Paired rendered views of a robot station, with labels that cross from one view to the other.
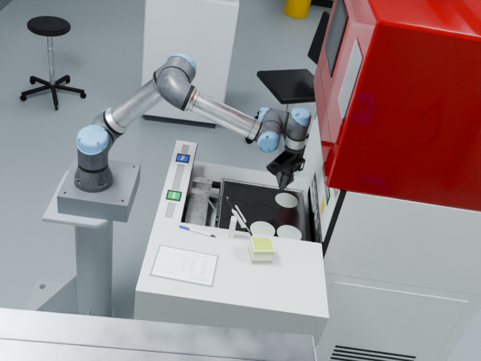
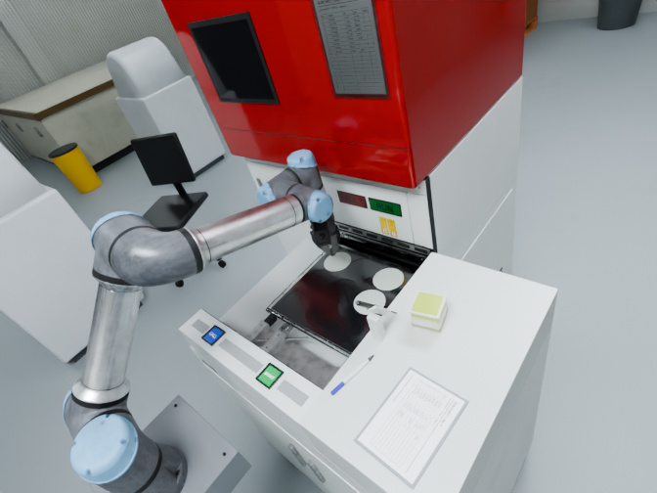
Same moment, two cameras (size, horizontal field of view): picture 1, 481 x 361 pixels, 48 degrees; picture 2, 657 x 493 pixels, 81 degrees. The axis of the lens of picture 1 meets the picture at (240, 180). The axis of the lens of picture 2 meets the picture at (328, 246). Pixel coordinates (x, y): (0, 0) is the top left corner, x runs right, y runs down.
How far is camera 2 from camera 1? 1.20 m
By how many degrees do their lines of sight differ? 28
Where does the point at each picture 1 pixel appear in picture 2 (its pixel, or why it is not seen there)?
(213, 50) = (74, 247)
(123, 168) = (168, 422)
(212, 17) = (42, 221)
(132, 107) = (112, 347)
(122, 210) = (238, 463)
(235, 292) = (487, 375)
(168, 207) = (284, 392)
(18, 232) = not seen: outside the picture
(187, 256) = (396, 409)
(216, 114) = (244, 232)
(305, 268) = (467, 281)
